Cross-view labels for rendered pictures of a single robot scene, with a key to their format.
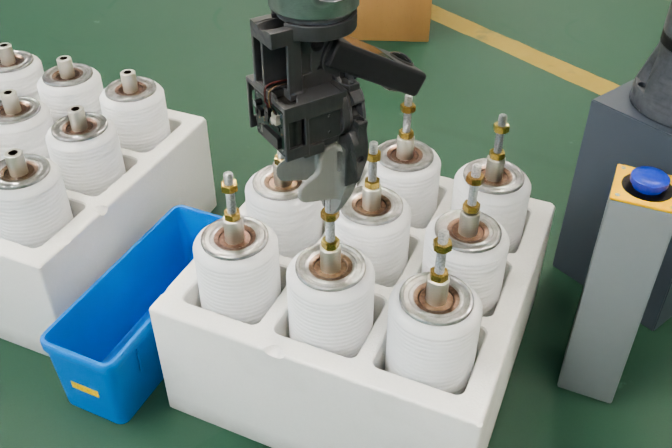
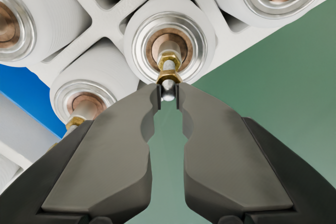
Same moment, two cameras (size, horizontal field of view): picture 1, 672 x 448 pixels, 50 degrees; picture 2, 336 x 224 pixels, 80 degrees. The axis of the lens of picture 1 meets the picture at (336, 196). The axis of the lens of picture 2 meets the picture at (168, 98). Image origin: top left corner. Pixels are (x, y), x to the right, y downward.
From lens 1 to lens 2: 0.70 m
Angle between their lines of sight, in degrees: 72
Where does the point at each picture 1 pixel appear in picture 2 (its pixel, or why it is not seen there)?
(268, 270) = (125, 84)
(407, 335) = (279, 24)
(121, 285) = (43, 106)
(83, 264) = (30, 134)
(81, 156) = not seen: outside the picture
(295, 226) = (62, 25)
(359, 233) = not seen: outside the picture
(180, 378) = not seen: hidden behind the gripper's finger
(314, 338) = not seen: hidden behind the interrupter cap
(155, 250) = (10, 79)
